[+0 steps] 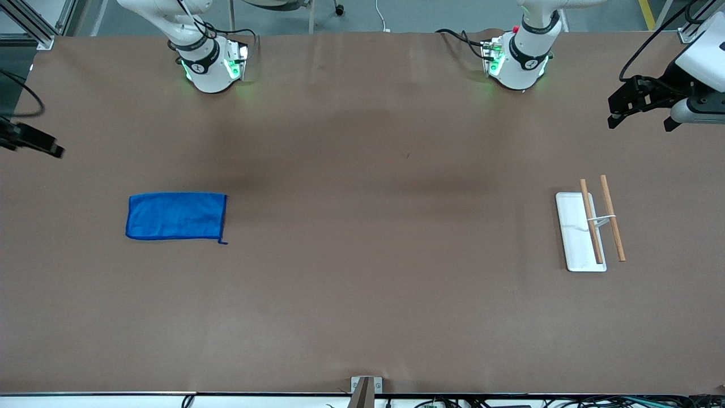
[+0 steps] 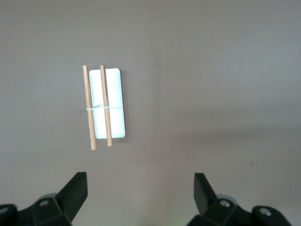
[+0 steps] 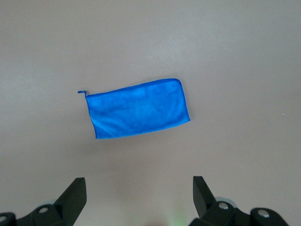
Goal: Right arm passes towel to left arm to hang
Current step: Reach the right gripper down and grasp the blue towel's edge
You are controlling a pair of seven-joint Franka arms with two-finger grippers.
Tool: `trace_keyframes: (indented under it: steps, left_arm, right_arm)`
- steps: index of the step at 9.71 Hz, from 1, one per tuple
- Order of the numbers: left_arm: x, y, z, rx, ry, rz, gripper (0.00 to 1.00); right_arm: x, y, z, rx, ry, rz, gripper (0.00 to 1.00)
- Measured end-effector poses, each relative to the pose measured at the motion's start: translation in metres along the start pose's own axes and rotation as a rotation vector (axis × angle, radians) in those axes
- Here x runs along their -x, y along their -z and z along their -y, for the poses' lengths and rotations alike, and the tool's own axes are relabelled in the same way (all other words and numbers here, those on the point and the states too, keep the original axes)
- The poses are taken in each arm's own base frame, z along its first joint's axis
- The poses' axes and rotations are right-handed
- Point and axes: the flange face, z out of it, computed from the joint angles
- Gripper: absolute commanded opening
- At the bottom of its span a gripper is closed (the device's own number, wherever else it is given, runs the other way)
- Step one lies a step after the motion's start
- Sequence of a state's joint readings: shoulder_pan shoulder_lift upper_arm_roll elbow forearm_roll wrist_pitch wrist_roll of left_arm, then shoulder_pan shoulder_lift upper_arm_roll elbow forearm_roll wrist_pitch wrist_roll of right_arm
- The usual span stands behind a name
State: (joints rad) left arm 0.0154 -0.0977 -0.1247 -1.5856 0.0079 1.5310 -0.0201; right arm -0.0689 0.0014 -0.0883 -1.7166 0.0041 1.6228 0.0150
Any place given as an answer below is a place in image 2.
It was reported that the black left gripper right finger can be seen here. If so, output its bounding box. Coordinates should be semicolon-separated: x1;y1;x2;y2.
185;173;293;226

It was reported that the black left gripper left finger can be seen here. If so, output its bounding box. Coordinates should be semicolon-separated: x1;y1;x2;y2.
0;172;88;226

